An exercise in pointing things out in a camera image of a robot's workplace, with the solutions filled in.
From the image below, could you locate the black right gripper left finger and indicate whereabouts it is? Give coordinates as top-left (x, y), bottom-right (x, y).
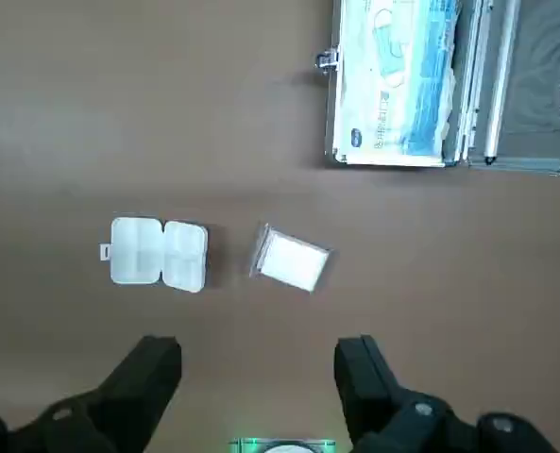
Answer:
top-left (0, 335), bottom-right (182, 453)

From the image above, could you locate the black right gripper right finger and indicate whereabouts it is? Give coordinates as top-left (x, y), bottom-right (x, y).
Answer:
top-left (333, 334), bottom-right (560, 453)

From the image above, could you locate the clear plastic medicine box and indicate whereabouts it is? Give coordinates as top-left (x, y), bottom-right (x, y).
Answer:
top-left (98, 216), bottom-right (210, 294)

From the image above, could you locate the white triangular bandage packet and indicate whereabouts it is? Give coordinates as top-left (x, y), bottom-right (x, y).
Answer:
top-left (249, 221), bottom-right (340, 296)

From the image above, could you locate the aluminium medical kit case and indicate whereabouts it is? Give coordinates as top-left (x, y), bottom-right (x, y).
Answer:
top-left (314, 0), bottom-right (560, 178)

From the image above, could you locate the blue white face mask packet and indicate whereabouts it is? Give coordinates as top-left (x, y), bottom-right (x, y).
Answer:
top-left (333, 0), bottom-right (463, 167)

